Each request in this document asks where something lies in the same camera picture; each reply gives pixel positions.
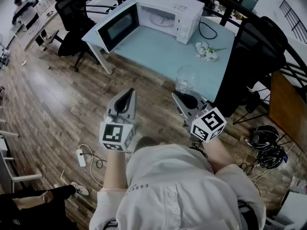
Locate white box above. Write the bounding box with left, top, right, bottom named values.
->
left=275, top=190, right=307, bottom=230

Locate brown wooden board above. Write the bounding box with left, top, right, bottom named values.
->
left=268, top=71, right=307, bottom=152

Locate white floor cable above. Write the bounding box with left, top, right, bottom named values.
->
left=78, top=143, right=104, bottom=187

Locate black wrist cord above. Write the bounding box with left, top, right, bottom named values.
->
left=189, top=140, right=207, bottom=153

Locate person's left forearm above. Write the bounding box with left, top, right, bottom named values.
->
left=103, top=149, right=132, bottom=190

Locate white metal rack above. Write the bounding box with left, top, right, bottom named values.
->
left=0, top=118, right=43, bottom=194

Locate black shoulder strap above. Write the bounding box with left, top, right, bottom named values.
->
left=237, top=199, right=260, bottom=230

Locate white power strip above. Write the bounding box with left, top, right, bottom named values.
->
left=76, top=149, right=87, bottom=168

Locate black floor cable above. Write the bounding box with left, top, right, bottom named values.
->
left=81, top=152, right=107, bottom=169

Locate bundle of black cables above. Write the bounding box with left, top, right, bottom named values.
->
left=250, top=125, right=288, bottom=170

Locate black tripod stand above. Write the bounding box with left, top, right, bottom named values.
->
left=232, top=90, right=271, bottom=126

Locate black office chair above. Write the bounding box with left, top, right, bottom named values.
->
left=213, top=16, right=288, bottom=118
left=49, top=0, right=101, bottom=72

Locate black window grille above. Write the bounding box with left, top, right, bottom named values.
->
left=279, top=0, right=307, bottom=45

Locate thin black cable loop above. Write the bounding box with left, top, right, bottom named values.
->
left=198, top=20, right=218, bottom=40

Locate white table leg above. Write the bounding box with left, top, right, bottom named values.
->
left=86, top=42, right=115, bottom=76

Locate white desk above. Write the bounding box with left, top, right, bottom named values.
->
left=9, top=7, right=59, bottom=51

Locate white microwave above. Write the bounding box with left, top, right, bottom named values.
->
left=95, top=0, right=205, bottom=54

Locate person's right forearm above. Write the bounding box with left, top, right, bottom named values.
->
left=202, top=137, right=235, bottom=174

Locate person's white shirt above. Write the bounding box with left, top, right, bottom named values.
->
left=89, top=144, right=267, bottom=230

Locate clear glass vase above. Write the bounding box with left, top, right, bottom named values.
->
left=175, top=65, right=198, bottom=95

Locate white flower bouquet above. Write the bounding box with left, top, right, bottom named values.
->
left=194, top=41, right=228, bottom=62

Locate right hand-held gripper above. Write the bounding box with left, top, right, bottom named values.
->
left=171, top=91, right=227, bottom=143

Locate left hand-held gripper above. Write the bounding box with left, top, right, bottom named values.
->
left=99, top=88, right=139, bottom=152

